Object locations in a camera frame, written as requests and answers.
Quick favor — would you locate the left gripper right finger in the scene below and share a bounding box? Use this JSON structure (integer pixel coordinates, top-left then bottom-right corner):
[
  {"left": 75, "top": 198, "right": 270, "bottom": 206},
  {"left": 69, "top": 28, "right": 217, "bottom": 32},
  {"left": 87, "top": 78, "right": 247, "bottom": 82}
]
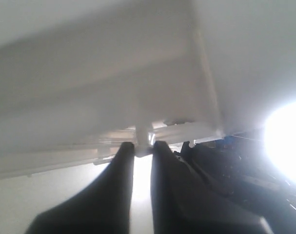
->
[{"left": 151, "top": 141, "right": 273, "bottom": 234}]

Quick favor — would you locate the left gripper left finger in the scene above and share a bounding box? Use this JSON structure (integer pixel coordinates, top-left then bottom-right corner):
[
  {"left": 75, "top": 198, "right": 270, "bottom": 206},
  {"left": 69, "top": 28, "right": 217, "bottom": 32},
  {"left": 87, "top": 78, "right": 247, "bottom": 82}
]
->
[{"left": 26, "top": 142, "right": 135, "bottom": 234}]

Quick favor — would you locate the clear drawer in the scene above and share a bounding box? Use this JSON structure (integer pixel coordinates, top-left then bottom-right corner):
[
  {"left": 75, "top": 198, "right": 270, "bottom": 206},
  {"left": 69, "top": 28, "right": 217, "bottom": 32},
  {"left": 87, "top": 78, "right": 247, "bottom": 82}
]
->
[{"left": 64, "top": 114, "right": 226, "bottom": 169}]

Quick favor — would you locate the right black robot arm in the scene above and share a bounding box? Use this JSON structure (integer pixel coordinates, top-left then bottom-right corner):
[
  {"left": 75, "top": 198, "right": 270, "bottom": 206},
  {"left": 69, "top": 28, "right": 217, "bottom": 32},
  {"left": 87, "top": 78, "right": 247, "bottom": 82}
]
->
[{"left": 176, "top": 131, "right": 296, "bottom": 234}]

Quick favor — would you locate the white plastic drawer cabinet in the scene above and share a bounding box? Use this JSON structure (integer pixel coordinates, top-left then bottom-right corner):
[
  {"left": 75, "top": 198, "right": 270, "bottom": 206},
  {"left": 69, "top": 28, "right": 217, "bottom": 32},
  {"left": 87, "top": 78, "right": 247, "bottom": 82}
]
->
[{"left": 0, "top": 0, "right": 224, "bottom": 179}]

